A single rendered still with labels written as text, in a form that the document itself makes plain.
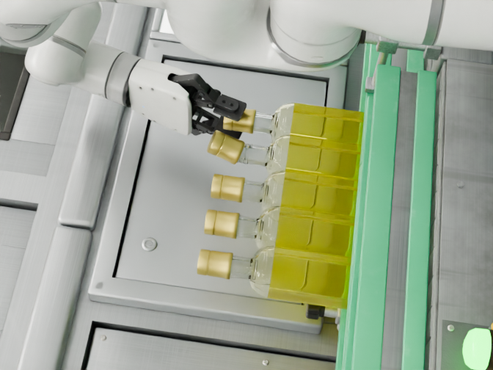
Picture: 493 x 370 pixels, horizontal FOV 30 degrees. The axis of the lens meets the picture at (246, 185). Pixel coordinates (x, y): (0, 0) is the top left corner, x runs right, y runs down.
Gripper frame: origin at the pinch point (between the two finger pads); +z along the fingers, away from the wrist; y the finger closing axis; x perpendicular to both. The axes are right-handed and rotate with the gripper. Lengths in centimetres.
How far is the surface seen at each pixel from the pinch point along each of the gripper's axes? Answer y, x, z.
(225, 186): 1.8, -11.5, 4.2
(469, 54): 15.6, 12.8, 28.3
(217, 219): 2.2, -16.7, 5.2
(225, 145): 2.5, -5.9, 1.7
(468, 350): 20, -29, 39
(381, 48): 14.9, 9.5, 17.3
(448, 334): 16.0, -25.9, 36.8
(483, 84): 15.6, 9.0, 31.3
